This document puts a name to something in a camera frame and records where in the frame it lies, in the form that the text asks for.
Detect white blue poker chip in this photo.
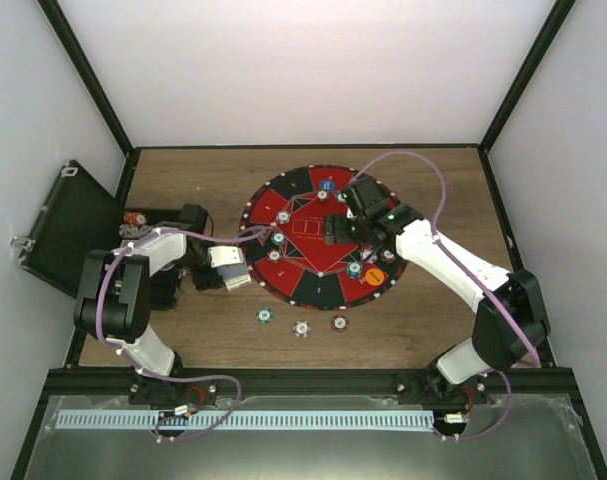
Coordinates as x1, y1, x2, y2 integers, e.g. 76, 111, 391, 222
276, 211, 290, 224
361, 249, 377, 263

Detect white blue chip stack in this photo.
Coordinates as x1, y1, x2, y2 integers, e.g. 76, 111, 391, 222
293, 321, 311, 338

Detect blue patterned card deck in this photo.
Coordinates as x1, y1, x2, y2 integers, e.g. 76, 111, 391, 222
217, 263, 248, 281

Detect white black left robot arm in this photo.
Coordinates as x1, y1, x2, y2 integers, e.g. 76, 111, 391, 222
74, 204, 223, 404

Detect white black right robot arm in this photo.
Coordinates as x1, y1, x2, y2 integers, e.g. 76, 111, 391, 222
325, 177, 550, 403

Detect blue small blind button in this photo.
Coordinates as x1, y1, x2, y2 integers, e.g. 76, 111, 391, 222
319, 179, 336, 193

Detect mixed chips in case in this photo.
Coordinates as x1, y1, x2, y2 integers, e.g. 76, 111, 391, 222
119, 211, 152, 239

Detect orange big blind button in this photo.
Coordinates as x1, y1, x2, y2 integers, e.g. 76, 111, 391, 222
364, 267, 387, 287

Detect playing card deck box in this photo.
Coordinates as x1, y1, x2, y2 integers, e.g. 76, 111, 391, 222
224, 273, 252, 291

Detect round red black poker mat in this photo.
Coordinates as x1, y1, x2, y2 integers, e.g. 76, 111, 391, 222
239, 165, 408, 310

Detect black poker set case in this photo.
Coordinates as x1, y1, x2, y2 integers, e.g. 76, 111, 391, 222
10, 159, 194, 311

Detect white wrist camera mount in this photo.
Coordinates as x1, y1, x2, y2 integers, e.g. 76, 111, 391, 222
208, 245, 245, 269

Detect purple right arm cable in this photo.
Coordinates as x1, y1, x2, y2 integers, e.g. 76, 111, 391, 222
350, 150, 542, 441

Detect light blue slotted rail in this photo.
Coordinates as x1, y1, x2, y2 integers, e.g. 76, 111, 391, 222
55, 410, 434, 432

